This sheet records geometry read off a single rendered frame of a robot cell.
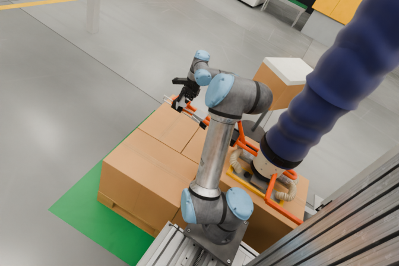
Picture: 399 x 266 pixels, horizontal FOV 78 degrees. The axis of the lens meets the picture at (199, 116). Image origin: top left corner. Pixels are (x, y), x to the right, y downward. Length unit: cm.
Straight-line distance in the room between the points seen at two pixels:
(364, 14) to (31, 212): 225
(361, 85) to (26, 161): 234
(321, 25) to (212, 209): 795
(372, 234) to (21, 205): 214
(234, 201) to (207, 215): 11
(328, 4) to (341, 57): 742
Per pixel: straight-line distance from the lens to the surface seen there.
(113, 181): 190
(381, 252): 48
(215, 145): 82
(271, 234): 153
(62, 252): 212
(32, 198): 231
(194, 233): 110
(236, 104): 79
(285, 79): 258
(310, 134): 118
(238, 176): 140
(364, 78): 106
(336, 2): 842
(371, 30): 101
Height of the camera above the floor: 200
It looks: 39 degrees down
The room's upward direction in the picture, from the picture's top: 25 degrees clockwise
